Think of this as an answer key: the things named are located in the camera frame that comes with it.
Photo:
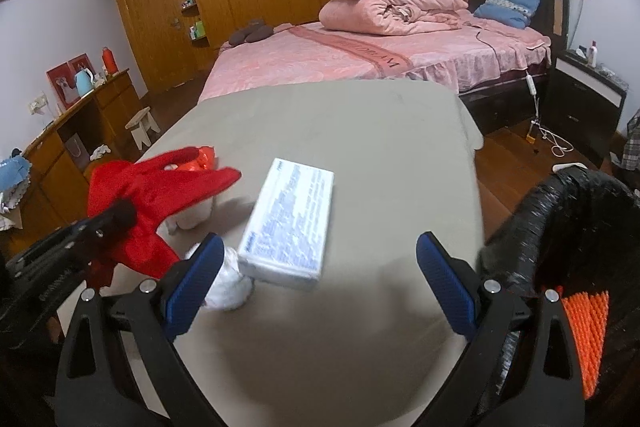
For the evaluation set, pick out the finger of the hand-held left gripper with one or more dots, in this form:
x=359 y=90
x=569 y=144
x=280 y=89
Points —
x=124 y=207
x=107 y=229

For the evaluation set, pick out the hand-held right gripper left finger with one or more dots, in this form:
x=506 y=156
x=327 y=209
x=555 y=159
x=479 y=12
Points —
x=195 y=287

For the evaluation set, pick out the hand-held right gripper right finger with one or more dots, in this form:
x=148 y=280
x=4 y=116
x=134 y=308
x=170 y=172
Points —
x=447 y=292

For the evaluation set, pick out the red cloth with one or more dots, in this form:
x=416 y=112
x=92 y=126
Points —
x=150 y=192

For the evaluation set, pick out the white tissue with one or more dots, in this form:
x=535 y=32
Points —
x=230 y=282

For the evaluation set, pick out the orange plastic bag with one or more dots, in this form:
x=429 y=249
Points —
x=204 y=159

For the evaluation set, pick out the white printed box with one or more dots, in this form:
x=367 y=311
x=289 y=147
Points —
x=290 y=227

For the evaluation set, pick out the trash bin with black bag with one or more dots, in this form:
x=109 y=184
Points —
x=550 y=207

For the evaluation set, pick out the orange spiky mat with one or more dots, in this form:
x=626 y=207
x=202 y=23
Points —
x=585 y=342

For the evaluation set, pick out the white rag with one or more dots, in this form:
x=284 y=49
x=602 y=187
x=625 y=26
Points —
x=100 y=151

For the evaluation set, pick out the small wooden stool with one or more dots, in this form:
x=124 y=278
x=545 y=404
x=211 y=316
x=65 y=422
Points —
x=140 y=119

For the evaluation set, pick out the blue lace cloth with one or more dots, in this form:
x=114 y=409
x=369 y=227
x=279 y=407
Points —
x=15 y=172

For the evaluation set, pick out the wooden dresser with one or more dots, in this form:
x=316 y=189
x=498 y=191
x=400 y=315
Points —
x=115 y=92

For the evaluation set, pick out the light blue kettle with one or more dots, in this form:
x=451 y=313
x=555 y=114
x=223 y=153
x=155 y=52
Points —
x=84 y=83

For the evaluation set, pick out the red thermos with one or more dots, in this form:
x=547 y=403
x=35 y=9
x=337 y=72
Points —
x=108 y=61

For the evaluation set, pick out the white bathroom scale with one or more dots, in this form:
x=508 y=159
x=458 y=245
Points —
x=567 y=167

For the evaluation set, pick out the beige covered table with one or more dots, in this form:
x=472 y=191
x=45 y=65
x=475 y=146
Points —
x=350 y=132

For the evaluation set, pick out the green bottles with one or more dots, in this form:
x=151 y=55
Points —
x=200 y=29

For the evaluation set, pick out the brown plush slipper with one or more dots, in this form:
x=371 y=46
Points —
x=260 y=31
x=240 y=37

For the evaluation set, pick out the white blanket controller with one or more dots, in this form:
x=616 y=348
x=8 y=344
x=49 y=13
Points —
x=531 y=84

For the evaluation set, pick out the black and white nightstand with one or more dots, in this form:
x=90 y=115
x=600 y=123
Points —
x=580 y=107

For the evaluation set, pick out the pink bedspread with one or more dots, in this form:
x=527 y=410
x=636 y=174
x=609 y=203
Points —
x=300 y=57

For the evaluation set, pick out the plaid cloth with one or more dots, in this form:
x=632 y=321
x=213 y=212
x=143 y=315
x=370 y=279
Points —
x=632 y=142

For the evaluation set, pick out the white bottle with dark cap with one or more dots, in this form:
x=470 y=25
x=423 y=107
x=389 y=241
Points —
x=593 y=56

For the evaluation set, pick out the pink folded quilt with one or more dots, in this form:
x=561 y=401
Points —
x=380 y=12

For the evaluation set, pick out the blue pillow with white band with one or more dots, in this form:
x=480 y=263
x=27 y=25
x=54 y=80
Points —
x=505 y=4

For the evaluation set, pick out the white wall socket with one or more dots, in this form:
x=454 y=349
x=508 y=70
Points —
x=37 y=103

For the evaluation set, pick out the large red photo frame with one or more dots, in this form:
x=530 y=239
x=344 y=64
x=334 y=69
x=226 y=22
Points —
x=59 y=84

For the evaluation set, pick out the small red photo frame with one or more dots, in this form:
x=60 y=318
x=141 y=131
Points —
x=80 y=62

